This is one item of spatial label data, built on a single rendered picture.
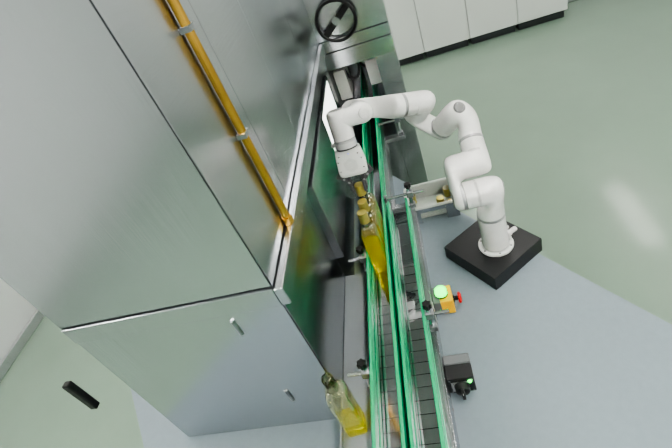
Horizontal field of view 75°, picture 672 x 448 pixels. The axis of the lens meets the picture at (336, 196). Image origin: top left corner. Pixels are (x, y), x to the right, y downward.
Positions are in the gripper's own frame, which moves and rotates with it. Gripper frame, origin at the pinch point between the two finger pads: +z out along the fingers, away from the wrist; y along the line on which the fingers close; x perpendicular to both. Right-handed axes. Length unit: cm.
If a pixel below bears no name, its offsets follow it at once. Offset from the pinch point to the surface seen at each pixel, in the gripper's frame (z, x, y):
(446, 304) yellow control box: 44, -17, 20
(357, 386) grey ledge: 44, -48, -10
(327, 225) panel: 7.0, -11.4, -12.6
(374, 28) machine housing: -46, 94, 15
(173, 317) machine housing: -2, -63, -42
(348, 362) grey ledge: 42, -40, -13
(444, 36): -3, 390, 73
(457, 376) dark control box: 48, -45, 19
